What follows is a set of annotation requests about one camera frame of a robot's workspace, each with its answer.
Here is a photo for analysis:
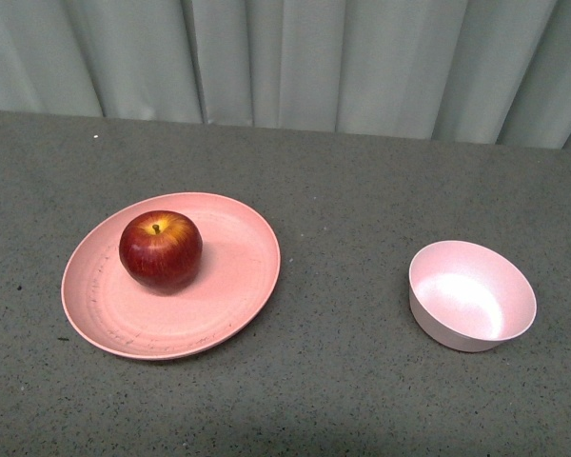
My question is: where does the white pleated curtain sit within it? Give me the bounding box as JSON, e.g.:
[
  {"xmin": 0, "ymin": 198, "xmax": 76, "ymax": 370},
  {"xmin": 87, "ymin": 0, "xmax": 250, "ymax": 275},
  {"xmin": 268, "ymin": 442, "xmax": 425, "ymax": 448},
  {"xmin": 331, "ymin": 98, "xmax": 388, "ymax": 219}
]
[{"xmin": 0, "ymin": 1, "xmax": 571, "ymax": 149}]

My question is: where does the pink round plate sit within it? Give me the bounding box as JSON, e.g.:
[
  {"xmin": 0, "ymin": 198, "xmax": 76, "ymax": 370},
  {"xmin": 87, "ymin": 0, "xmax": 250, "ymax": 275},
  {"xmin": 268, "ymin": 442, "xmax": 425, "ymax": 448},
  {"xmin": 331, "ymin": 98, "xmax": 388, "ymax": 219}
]
[{"xmin": 61, "ymin": 192, "xmax": 281, "ymax": 360}]

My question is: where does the light pink bowl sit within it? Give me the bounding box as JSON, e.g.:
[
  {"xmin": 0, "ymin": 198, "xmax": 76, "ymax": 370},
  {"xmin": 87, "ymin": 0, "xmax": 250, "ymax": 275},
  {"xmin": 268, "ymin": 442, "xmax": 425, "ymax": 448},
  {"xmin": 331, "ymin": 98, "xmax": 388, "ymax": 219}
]
[{"xmin": 408, "ymin": 240, "xmax": 537, "ymax": 353}]

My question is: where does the red apple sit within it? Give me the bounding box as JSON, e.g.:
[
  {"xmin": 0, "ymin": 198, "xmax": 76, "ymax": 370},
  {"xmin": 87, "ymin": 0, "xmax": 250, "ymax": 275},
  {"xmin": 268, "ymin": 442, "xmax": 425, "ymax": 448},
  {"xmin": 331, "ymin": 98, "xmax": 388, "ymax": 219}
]
[{"xmin": 119, "ymin": 209, "xmax": 204, "ymax": 293}]

